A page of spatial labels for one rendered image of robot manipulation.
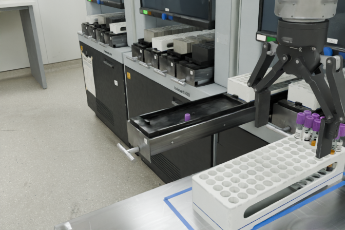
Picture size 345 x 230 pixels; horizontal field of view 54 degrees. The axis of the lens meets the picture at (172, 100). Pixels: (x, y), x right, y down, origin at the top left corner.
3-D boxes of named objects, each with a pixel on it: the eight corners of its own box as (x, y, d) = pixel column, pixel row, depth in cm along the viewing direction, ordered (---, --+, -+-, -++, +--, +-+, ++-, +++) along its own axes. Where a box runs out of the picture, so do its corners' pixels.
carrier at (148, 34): (157, 43, 179) (157, 32, 176) (154, 43, 178) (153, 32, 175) (147, 39, 188) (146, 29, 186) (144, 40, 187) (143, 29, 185)
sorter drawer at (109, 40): (191, 31, 252) (191, 18, 249) (203, 33, 241) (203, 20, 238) (98, 45, 217) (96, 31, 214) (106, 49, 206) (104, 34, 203)
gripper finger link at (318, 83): (307, 56, 56) (313, 52, 55) (341, 118, 54) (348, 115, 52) (291, 60, 54) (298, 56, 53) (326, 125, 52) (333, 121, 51)
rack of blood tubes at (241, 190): (301, 154, 74) (304, 129, 72) (344, 176, 67) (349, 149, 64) (190, 206, 60) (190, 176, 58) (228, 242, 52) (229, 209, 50)
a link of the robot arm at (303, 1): (314, -18, 45) (309, 27, 47) (354, -22, 50) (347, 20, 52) (263, -20, 52) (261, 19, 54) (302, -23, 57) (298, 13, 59)
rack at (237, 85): (288, 78, 126) (289, 62, 124) (310, 86, 118) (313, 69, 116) (226, 96, 112) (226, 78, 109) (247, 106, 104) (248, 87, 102)
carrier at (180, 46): (190, 55, 155) (190, 42, 152) (187, 56, 154) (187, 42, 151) (176, 50, 164) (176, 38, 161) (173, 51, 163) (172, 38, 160)
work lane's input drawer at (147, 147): (288, 92, 132) (290, 70, 129) (319, 103, 121) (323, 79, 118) (114, 146, 97) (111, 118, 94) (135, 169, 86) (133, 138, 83)
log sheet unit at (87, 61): (85, 90, 282) (80, 47, 268) (97, 100, 260) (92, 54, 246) (82, 90, 280) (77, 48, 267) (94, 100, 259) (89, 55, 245)
